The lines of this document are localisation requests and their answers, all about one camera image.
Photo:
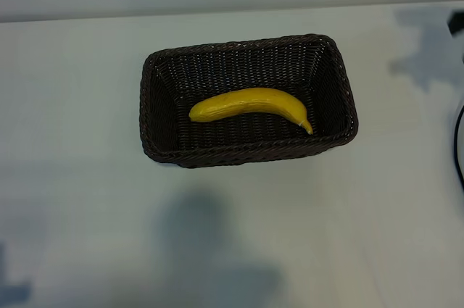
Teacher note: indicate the dark brown wicker basket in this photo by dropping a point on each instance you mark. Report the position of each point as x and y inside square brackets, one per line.
[250, 148]

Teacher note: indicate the yellow banana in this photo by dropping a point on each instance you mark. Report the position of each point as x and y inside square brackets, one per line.
[250, 101]

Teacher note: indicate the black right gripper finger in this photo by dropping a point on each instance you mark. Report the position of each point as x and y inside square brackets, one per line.
[457, 21]

